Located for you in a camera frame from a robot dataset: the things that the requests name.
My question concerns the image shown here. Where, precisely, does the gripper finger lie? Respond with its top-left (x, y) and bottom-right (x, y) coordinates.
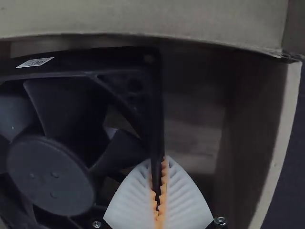
top-left (91, 156), bottom-right (158, 229)
top-left (157, 154), bottom-right (227, 229)

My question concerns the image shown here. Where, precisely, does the black square fan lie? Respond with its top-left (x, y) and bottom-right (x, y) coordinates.
top-left (0, 46), bottom-right (168, 229)

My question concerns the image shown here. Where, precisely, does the cardboard box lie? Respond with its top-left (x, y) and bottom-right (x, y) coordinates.
top-left (0, 0), bottom-right (305, 229)

